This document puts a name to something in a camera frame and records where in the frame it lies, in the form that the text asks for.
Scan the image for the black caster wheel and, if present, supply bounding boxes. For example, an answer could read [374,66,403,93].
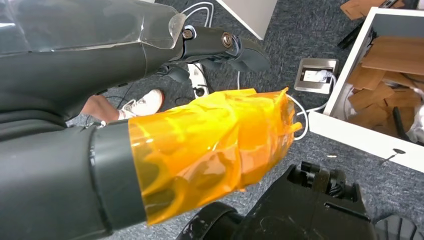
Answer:
[177,202,239,240]

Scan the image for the white shoe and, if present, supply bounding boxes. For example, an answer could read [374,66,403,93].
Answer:
[118,88,166,121]

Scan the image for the orange film wrap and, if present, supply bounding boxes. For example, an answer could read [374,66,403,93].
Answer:
[128,87,303,227]

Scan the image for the steel floor outlet box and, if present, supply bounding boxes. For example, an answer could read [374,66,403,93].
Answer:
[294,57,340,95]

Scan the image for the person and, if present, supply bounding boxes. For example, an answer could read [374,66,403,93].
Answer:
[81,94,122,125]

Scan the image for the white board panel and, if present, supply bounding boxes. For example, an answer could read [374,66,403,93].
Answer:
[215,0,278,41]

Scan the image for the white plug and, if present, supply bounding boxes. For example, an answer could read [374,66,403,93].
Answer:
[303,68,334,84]

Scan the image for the black bar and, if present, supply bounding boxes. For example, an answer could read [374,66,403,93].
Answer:
[337,20,365,51]

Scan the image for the wooden board piece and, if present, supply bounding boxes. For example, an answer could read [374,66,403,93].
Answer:
[347,64,387,91]
[361,35,424,76]
[348,82,396,112]
[340,0,407,21]
[347,104,391,129]

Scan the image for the white open box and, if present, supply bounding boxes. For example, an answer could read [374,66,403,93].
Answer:
[308,6,424,174]

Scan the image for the white power strip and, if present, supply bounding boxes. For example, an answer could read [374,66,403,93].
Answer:
[187,62,210,99]

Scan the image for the white cable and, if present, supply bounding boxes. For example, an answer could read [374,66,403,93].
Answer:
[180,1,216,28]
[286,73,338,142]

